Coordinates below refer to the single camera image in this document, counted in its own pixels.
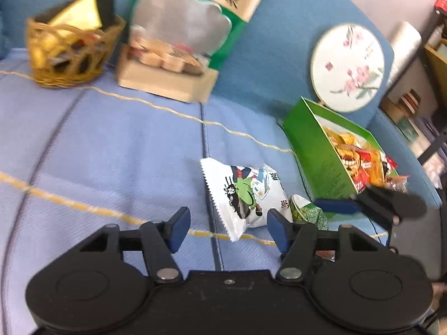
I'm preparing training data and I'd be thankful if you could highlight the yellow snack bag in basket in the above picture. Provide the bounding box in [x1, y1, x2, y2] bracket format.
[31, 0, 103, 68]

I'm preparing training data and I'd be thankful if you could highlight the green cardboard box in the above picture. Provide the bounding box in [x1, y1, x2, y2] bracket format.
[283, 98, 385, 199]

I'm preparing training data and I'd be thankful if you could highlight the black metal shelf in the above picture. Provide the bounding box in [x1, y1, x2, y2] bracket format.
[380, 6, 447, 196]

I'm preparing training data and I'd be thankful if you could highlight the blue sofa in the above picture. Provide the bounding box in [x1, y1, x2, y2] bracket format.
[0, 0, 443, 280]

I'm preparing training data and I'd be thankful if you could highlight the clear plastic roll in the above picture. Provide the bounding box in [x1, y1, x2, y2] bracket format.
[386, 21, 422, 90]

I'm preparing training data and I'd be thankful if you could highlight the light blue sofa blanket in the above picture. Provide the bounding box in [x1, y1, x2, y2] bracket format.
[0, 48, 389, 335]

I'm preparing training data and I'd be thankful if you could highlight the white cartoon snack bag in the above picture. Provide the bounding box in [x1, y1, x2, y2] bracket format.
[200, 157, 293, 242]

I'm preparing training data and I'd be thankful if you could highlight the clear orange-trim nut bag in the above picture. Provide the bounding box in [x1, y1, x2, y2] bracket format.
[383, 176, 409, 192]

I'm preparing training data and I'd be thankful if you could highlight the gold orange snack packet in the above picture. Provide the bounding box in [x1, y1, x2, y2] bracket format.
[324, 127, 370, 159]

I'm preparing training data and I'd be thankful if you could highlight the large kraft green snack bag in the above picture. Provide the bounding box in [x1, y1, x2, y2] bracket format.
[117, 0, 261, 103]

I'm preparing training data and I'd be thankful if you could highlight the small green snack packet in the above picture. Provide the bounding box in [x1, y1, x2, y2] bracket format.
[289, 194, 329, 231]

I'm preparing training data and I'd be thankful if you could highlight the round floral hand fan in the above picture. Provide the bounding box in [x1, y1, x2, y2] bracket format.
[310, 23, 385, 113]

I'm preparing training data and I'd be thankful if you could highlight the red striped snack bag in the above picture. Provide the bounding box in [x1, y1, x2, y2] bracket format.
[335, 144, 397, 192]

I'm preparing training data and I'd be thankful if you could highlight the red box on wall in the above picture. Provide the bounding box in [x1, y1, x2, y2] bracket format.
[434, 0, 447, 13]

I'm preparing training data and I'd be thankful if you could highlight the woven yellow wicker basket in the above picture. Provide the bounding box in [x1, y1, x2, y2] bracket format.
[26, 16, 125, 88]

